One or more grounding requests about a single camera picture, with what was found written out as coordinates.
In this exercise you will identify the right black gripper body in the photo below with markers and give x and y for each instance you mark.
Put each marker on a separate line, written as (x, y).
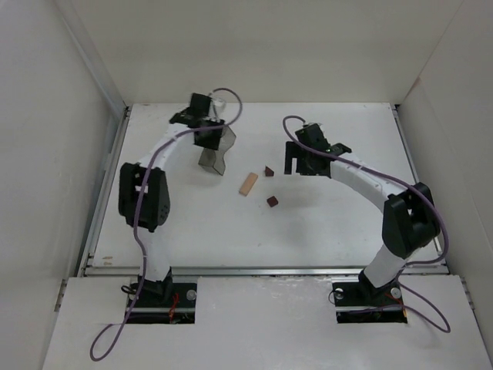
(301, 164)

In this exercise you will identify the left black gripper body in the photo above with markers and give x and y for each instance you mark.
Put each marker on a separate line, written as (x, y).
(208, 136)

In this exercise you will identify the natural long wood block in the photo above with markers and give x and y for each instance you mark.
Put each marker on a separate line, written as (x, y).
(248, 184)

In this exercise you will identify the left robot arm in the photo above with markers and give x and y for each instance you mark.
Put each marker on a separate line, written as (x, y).
(144, 199)

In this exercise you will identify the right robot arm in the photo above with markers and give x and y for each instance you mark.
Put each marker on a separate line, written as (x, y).
(409, 218)

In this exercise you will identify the dark red triangular block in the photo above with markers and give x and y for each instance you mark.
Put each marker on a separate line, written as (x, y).
(268, 172)

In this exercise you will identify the dark red cube block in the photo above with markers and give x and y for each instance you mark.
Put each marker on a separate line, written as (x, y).
(272, 201)

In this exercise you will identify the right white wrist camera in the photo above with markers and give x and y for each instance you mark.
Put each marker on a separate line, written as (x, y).
(314, 124)

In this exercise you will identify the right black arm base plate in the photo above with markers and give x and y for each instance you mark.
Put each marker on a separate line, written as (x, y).
(356, 305)

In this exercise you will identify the aluminium left rail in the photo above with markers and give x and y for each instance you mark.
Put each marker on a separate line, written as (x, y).
(101, 194)

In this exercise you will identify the aluminium front rail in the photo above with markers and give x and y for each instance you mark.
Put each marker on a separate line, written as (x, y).
(229, 271)

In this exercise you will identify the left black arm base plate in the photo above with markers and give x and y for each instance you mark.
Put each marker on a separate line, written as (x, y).
(174, 306)

